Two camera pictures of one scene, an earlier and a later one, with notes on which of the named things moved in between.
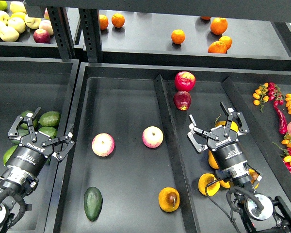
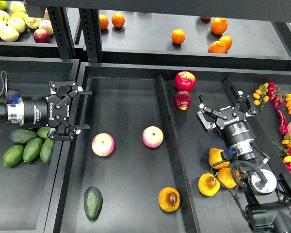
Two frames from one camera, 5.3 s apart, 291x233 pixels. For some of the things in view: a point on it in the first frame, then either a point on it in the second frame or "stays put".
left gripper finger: [13, 131] to [55, 86]
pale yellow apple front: [9, 34] stays put
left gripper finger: [67, 137] to [75, 129]
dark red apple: [182, 100] stays put
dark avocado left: [22, 132] stays put
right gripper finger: [245, 129] to [245, 105]
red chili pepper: [282, 126] stays put
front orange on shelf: [217, 47] stays put
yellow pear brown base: [169, 199] stays put
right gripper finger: [198, 147] to [207, 125]
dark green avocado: [93, 200] stays put
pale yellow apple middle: [17, 23] stays put
